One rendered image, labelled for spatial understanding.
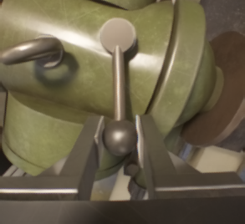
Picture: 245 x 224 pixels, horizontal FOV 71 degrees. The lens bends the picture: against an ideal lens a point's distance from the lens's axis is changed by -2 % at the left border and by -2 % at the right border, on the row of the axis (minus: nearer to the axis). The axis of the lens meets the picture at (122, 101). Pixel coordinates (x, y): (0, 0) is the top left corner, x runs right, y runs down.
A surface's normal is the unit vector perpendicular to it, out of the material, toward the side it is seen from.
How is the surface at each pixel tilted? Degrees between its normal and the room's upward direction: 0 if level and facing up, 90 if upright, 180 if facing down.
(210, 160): 0
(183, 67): 12
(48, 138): 6
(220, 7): 0
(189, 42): 26
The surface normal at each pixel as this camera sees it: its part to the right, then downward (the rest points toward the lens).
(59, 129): 0.03, 0.29
